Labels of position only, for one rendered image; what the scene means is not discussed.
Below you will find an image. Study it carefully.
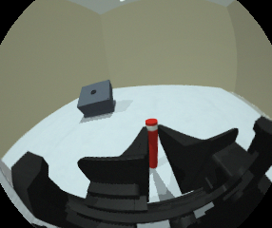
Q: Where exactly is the grey sloped panel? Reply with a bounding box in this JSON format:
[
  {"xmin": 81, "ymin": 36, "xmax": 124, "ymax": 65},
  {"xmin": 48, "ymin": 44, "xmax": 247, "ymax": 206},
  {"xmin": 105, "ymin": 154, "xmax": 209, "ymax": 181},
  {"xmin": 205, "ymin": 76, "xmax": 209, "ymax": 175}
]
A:
[{"xmin": 78, "ymin": 80, "xmax": 116, "ymax": 119}]

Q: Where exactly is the red peg with white band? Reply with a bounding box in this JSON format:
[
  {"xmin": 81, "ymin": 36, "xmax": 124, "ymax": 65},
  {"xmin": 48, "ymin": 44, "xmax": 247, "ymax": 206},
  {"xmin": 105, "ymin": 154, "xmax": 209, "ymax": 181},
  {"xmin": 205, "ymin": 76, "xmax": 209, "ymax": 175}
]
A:
[{"xmin": 145, "ymin": 119, "xmax": 159, "ymax": 168}]

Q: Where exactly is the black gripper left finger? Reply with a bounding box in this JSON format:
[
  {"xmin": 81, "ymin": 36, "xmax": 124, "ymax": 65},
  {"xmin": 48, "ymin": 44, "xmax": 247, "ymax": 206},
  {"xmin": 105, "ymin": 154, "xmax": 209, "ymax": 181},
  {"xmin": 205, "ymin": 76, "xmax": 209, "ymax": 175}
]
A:
[{"xmin": 78, "ymin": 126, "xmax": 150, "ymax": 202}]

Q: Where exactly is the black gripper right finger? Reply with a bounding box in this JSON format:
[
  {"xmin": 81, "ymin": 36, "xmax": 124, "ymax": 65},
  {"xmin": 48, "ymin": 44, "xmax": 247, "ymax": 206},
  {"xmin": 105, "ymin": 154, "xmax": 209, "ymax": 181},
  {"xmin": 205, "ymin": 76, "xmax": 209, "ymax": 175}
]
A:
[{"xmin": 158, "ymin": 125, "xmax": 239, "ymax": 194}]

